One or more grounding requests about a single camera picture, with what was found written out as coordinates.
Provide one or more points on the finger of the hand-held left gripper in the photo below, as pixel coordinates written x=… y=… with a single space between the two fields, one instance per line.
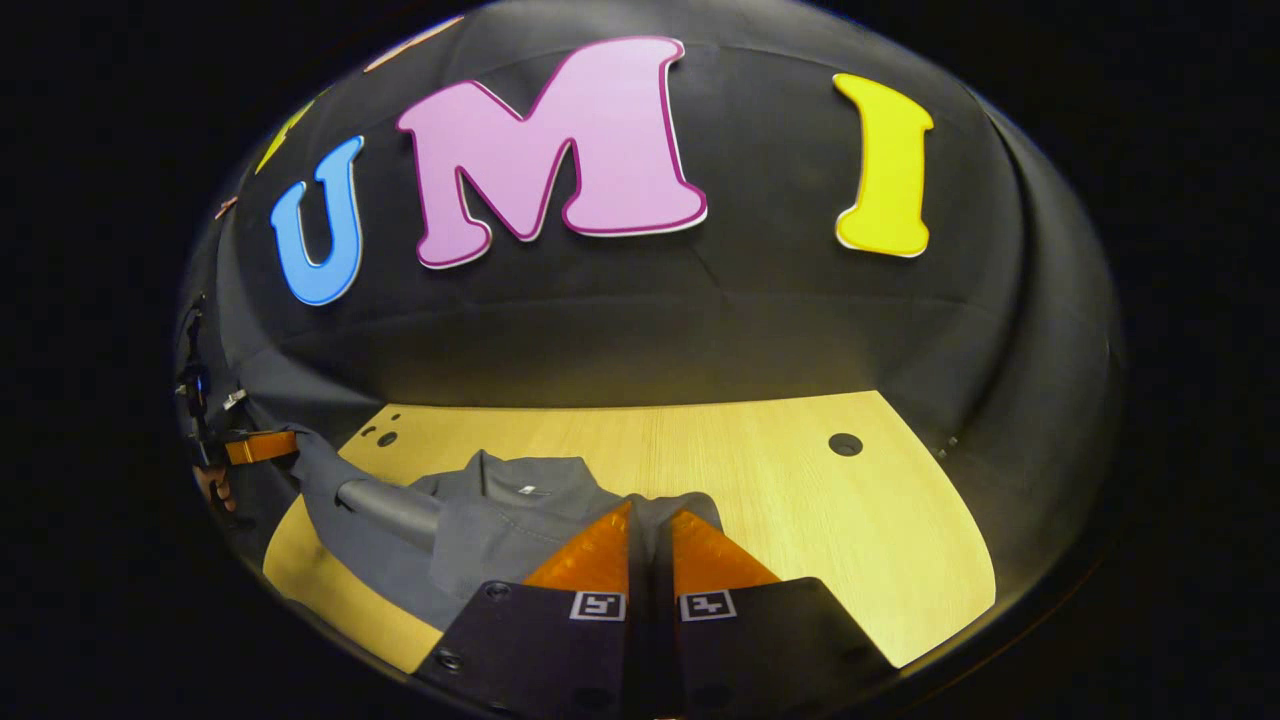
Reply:
x=262 y=447

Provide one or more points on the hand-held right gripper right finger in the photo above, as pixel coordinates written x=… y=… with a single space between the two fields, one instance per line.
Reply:
x=760 y=640

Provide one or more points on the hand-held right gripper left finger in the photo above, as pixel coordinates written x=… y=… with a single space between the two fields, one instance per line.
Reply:
x=560 y=640

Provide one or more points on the grey collared shirt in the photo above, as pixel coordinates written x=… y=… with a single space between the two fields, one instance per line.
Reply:
x=500 y=530

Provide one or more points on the white spring clip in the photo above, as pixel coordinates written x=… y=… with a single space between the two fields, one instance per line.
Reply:
x=235 y=400

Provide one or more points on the red spring clip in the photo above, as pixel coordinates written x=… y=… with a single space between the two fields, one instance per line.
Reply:
x=226 y=208

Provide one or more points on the black backdrop cloth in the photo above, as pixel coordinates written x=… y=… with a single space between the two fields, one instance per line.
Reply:
x=760 y=310

